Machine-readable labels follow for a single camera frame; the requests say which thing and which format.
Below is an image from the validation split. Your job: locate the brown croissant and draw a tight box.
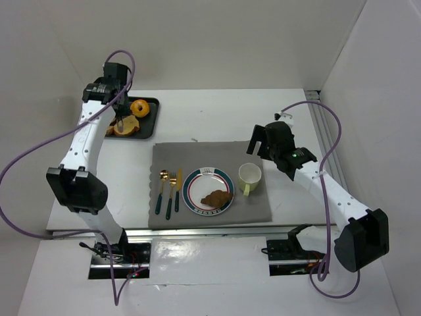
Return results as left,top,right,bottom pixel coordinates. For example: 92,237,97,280
201,190,234,209

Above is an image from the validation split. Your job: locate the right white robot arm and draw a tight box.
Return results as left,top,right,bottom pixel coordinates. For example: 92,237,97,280
247,121,389,273

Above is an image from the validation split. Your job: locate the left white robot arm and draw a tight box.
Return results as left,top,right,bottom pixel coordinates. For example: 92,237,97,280
46,62,130,255

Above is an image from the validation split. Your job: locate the glazed orange donut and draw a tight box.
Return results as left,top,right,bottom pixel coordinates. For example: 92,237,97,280
130,99,150,118

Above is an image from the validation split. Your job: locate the long baguette slice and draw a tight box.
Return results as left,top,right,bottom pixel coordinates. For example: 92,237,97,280
106,126,114,136

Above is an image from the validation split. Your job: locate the pale yellow mug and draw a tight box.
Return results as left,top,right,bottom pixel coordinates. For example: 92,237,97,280
238,163,262,196

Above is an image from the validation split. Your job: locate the black baking tray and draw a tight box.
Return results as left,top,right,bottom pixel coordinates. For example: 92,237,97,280
105,97,160,140

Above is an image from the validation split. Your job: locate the grey cloth placemat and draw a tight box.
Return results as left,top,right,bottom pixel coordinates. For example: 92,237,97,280
148,141,272,229

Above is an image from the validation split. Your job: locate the white plate teal red rim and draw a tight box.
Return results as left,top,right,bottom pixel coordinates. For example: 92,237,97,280
182,167,235,217

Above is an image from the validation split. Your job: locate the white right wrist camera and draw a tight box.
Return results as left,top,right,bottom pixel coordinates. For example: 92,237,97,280
274,112,294,128

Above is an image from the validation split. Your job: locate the aluminium rail right side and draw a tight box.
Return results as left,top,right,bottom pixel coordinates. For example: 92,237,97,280
308,104,348,190

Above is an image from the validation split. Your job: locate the aluminium rail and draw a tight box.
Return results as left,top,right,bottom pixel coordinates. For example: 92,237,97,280
51,224,336,238
308,104,348,190

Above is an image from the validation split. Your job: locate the gold spoon green handle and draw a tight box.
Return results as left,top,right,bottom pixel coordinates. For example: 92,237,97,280
155,170,169,215

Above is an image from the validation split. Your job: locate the gold fork green handle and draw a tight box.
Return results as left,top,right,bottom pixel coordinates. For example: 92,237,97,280
165,172,177,221

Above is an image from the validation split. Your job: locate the aluminium rail front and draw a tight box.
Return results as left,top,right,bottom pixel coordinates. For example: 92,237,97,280
51,224,336,238

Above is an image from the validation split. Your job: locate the gold knife green handle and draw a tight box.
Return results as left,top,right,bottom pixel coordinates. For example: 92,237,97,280
174,168,182,213

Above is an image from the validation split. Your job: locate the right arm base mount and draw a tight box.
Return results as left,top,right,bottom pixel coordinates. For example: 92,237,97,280
260,224,325,277

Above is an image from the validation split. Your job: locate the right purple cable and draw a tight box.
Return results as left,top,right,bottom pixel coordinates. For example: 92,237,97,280
279,101,361,300

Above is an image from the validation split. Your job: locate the purple cable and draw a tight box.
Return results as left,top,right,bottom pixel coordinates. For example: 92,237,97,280
0,49,149,307
279,101,361,300

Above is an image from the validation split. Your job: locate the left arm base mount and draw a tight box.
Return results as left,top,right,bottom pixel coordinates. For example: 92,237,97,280
79,242,151,280

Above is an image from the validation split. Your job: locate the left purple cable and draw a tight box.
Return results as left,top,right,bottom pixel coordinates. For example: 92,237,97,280
0,49,149,307

